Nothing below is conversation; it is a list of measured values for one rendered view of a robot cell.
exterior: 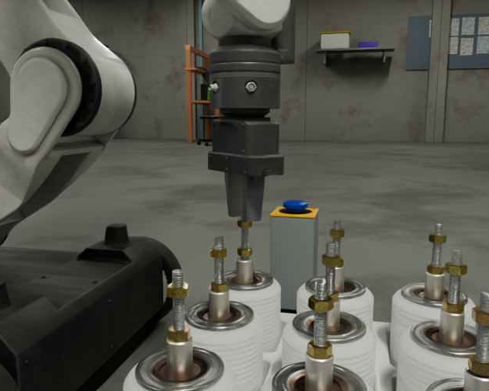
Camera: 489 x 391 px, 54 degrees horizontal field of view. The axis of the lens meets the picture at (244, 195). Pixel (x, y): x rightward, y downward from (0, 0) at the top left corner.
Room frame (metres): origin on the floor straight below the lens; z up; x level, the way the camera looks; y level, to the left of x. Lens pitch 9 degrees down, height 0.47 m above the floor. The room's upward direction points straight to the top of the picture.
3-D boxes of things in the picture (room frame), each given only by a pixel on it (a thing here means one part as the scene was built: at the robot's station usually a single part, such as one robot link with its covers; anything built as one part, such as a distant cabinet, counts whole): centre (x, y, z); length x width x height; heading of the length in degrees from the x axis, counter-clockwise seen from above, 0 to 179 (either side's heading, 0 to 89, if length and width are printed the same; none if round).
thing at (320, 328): (0.36, -0.06, 0.30); 0.01 x 0.01 x 0.08
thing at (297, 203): (0.77, -0.08, 0.32); 0.04 x 0.04 x 0.02
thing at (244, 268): (0.61, 0.00, 0.26); 0.02 x 0.02 x 0.03
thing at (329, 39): (9.23, -1.68, 1.83); 0.53 x 0.44 x 0.29; 77
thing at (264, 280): (0.61, 0.00, 0.25); 0.08 x 0.08 x 0.01
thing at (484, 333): (0.33, -0.17, 0.30); 0.01 x 0.01 x 0.08
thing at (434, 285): (0.56, -0.23, 0.26); 0.02 x 0.02 x 0.03
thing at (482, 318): (0.33, -0.17, 0.32); 0.02 x 0.02 x 0.01; 51
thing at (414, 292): (0.56, -0.23, 0.25); 0.08 x 0.08 x 0.01
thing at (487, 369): (0.33, -0.17, 0.29); 0.02 x 0.02 x 0.01; 51
